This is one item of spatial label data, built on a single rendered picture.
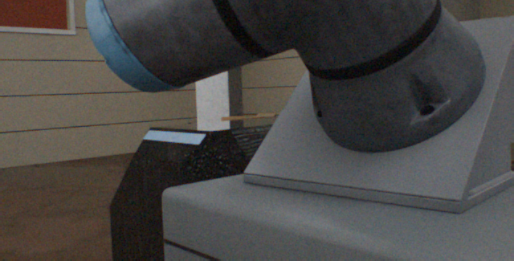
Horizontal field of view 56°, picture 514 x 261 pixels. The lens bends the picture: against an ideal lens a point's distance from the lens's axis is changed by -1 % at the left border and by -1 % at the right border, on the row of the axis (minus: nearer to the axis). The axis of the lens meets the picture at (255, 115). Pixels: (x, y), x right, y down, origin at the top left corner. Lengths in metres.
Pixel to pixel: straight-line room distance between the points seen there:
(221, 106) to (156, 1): 2.07
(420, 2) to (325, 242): 0.23
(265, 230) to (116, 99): 7.73
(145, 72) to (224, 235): 0.19
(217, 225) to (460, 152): 0.24
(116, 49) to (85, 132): 7.41
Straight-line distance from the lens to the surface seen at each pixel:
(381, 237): 0.38
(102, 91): 8.04
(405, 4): 0.45
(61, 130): 7.80
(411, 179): 0.48
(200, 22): 0.47
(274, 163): 0.58
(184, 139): 1.51
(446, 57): 0.50
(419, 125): 0.49
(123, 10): 0.52
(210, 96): 2.56
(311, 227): 0.41
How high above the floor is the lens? 0.96
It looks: 3 degrees down
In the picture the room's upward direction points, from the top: 2 degrees counter-clockwise
